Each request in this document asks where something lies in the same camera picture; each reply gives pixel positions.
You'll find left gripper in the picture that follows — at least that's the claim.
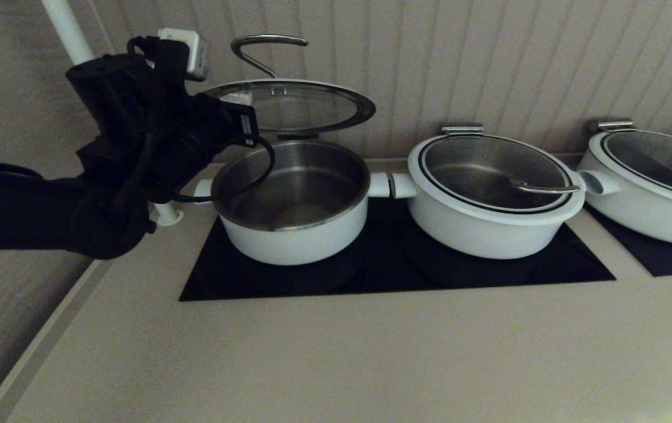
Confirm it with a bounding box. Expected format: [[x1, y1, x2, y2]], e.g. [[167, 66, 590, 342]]
[[156, 88, 260, 184]]

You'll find glass lid with metal handle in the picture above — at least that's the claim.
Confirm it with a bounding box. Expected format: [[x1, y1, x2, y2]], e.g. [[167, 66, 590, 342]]
[[417, 124, 581, 214], [202, 34, 377, 136], [587, 119, 672, 204]]

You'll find white pot with steel inside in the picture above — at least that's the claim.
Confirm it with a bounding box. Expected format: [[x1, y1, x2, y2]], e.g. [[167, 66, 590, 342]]
[[194, 139, 392, 266], [576, 129, 672, 247], [390, 134, 587, 260]]

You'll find white pole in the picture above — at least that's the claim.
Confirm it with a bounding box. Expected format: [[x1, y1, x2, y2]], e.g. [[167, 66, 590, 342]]
[[41, 0, 185, 228]]

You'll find black glass cooktop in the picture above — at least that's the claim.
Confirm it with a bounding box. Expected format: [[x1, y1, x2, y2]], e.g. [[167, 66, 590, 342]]
[[583, 203, 672, 277], [179, 197, 616, 303]]

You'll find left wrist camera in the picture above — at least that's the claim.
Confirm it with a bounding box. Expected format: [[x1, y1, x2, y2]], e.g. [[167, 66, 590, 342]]
[[128, 28, 209, 83]]

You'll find black cable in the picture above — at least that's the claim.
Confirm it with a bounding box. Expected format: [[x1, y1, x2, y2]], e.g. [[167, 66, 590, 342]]
[[171, 134, 276, 204]]

